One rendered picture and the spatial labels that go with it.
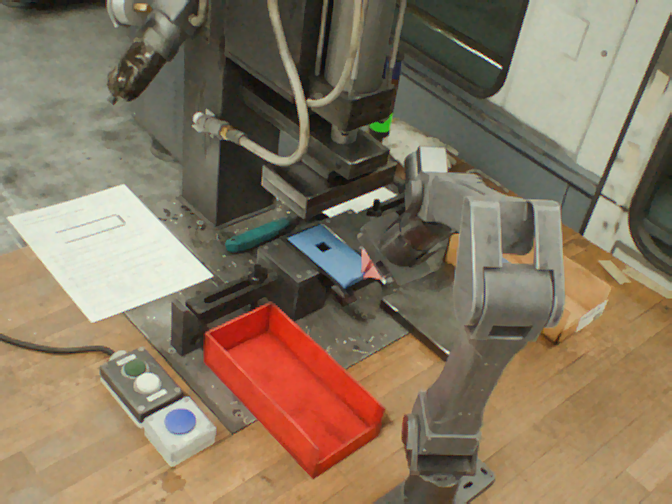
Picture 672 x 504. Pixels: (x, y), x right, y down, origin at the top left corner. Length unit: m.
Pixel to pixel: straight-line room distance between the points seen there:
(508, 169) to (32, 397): 1.08
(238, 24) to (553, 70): 0.72
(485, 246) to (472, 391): 0.19
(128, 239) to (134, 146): 1.95
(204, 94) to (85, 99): 2.34
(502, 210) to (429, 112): 1.12
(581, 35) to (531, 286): 0.93
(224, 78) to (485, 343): 0.65
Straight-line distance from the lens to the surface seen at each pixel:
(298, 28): 1.12
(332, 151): 1.17
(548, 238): 0.82
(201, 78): 1.35
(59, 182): 3.16
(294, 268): 1.25
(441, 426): 0.97
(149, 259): 1.39
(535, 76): 1.75
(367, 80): 1.12
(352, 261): 1.28
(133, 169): 3.23
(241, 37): 1.23
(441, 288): 1.38
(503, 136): 1.78
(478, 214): 0.80
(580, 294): 1.46
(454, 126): 1.89
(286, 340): 1.23
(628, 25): 1.61
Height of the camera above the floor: 1.79
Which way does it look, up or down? 38 degrees down
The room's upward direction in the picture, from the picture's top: 10 degrees clockwise
